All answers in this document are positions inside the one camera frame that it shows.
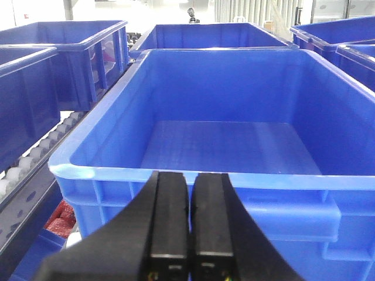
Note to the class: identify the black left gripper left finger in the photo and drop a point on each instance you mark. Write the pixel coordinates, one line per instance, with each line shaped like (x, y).
(147, 240)

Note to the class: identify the blue bin lower left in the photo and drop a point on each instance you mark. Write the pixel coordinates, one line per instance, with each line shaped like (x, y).
(45, 244)

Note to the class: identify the person in background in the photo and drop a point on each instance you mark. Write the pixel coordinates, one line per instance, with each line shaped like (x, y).
(192, 18)

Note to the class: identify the blue target crate front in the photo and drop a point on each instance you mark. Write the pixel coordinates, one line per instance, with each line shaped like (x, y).
(294, 132)

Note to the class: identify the blue crate right near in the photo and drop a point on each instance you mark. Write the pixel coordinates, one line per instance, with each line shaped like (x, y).
(357, 60)

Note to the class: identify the blue crate left far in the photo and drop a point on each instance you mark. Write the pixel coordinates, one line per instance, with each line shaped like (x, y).
(92, 56)

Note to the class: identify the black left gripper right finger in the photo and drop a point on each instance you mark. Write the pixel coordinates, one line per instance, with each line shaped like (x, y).
(227, 242)

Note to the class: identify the red mesh items below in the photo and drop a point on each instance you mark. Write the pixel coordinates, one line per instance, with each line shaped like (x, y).
(62, 220)

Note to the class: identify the blue crate right far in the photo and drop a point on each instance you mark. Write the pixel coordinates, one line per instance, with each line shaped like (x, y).
(324, 38)

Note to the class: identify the white roller conveyor track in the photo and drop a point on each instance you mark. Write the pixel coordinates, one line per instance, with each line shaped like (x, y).
(29, 193)

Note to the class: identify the blue crate left near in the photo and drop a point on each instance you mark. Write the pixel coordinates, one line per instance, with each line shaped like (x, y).
(29, 105)

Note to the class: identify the blue crate behind target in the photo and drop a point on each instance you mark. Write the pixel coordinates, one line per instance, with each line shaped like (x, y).
(203, 36)

